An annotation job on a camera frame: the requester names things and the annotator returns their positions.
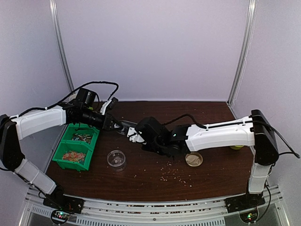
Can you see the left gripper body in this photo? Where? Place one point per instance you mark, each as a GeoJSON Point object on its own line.
{"type": "Point", "coordinates": [87, 119]}

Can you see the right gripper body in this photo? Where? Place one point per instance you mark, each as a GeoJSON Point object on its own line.
{"type": "Point", "coordinates": [157, 149]}

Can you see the metal scoop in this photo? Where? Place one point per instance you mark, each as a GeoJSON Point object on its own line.
{"type": "Point", "coordinates": [126, 125]}

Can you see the green bin compartment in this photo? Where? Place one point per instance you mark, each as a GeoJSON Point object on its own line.
{"type": "Point", "coordinates": [81, 129]}

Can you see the green bin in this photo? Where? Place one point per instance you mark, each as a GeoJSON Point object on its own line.
{"type": "Point", "coordinates": [66, 146]}

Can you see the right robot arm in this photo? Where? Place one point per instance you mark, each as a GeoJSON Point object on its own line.
{"type": "Point", "coordinates": [253, 130]}

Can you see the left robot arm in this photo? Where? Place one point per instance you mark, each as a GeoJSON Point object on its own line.
{"type": "Point", "coordinates": [13, 129]}

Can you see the lollipop candies pile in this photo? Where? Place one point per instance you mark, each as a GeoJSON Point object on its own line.
{"type": "Point", "coordinates": [82, 137]}

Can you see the star candies pile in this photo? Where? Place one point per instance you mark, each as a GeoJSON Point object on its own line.
{"type": "Point", "coordinates": [74, 156]}

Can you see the gold jar lid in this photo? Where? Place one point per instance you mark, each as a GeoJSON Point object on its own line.
{"type": "Point", "coordinates": [194, 159]}

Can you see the clear plastic jar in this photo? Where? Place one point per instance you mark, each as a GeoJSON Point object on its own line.
{"type": "Point", "coordinates": [117, 160]}

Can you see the green bowl right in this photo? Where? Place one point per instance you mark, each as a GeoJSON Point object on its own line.
{"type": "Point", "coordinates": [236, 147]}

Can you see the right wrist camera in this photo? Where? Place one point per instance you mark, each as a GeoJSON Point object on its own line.
{"type": "Point", "coordinates": [148, 128]}

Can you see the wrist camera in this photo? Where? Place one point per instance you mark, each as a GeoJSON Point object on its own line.
{"type": "Point", "coordinates": [85, 98]}
{"type": "Point", "coordinates": [148, 128]}

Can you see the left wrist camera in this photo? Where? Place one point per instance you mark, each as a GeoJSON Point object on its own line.
{"type": "Point", "coordinates": [85, 98]}

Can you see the aluminium front rail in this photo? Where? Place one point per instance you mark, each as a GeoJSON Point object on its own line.
{"type": "Point", "coordinates": [205, 212]}

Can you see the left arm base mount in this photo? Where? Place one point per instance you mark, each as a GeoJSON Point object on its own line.
{"type": "Point", "coordinates": [66, 203]}

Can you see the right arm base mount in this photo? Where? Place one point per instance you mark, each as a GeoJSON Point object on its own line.
{"type": "Point", "coordinates": [243, 202]}

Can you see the left aluminium corner post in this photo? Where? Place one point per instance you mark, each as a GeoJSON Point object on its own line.
{"type": "Point", "coordinates": [59, 40]}

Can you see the aluminium corner post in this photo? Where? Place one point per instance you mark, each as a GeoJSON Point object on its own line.
{"type": "Point", "coordinates": [59, 40]}
{"type": "Point", "coordinates": [243, 53]}

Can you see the right aluminium corner post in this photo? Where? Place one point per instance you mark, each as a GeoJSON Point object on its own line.
{"type": "Point", "coordinates": [243, 53]}

